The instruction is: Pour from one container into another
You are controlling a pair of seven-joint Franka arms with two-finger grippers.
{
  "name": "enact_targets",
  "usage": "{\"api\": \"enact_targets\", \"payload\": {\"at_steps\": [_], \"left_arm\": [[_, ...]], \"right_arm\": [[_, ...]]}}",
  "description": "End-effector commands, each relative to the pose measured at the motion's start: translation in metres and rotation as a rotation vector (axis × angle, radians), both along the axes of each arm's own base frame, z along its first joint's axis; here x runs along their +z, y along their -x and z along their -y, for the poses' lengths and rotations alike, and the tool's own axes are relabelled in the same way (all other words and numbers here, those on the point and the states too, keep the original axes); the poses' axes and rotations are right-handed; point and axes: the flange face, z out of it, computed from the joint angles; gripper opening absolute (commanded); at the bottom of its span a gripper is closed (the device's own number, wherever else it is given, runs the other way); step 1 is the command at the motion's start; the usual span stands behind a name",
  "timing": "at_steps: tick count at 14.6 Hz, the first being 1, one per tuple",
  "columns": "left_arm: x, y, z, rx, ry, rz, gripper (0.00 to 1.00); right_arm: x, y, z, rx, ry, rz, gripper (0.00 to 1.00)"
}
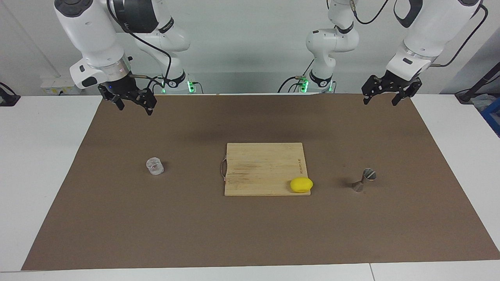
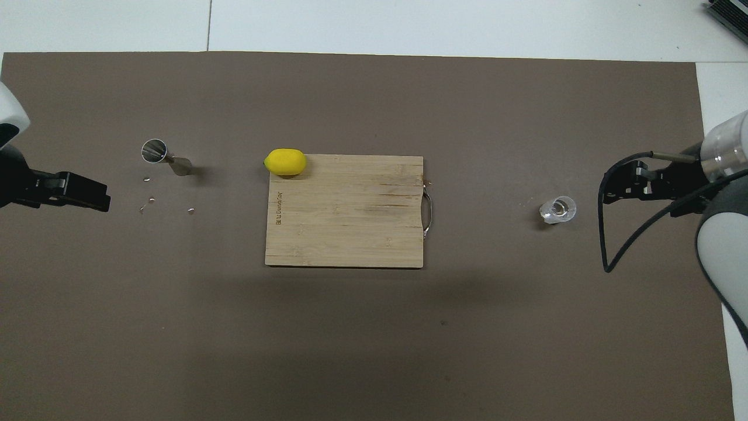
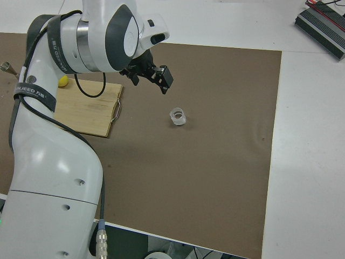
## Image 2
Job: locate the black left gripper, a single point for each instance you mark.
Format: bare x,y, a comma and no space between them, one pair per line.
13,175

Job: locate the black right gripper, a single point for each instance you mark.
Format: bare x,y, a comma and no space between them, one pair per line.
686,184

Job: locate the small clear glass cup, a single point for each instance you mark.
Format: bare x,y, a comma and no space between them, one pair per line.
558,210

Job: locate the steel double jigger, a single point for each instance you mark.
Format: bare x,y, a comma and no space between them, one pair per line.
156,151

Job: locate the grey ribbed device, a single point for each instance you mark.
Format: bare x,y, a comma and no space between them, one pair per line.
730,13

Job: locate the yellow lemon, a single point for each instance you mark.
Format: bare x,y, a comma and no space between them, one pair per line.
285,162

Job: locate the brown table mat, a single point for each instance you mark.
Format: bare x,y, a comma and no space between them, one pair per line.
362,339

